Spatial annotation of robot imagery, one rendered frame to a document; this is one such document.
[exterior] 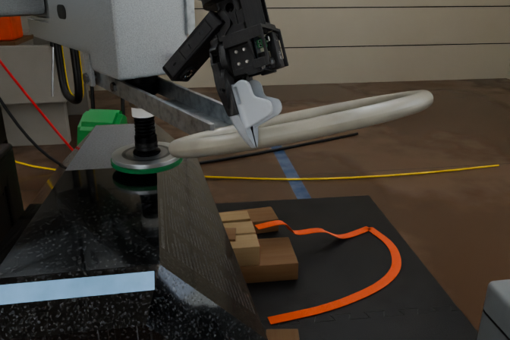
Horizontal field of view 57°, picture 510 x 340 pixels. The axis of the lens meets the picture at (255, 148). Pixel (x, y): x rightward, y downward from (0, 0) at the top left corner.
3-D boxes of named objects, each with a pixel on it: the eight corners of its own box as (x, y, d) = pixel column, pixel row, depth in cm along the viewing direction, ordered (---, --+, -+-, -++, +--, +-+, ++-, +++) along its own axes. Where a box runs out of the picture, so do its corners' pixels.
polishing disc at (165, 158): (97, 158, 145) (96, 155, 145) (149, 140, 161) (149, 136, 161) (143, 174, 133) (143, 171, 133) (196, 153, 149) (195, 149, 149)
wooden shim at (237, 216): (205, 225, 257) (205, 222, 257) (203, 216, 266) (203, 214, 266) (250, 221, 261) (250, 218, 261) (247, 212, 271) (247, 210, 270)
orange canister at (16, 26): (-13, 45, 388) (-21, 4, 377) (8, 39, 435) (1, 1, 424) (15, 45, 391) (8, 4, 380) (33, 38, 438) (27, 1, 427)
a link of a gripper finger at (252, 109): (277, 143, 60) (259, 72, 60) (237, 152, 63) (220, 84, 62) (285, 140, 63) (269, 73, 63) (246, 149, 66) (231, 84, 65)
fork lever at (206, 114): (81, 83, 152) (79, 68, 150) (136, 76, 163) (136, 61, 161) (196, 149, 102) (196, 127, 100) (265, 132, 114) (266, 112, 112)
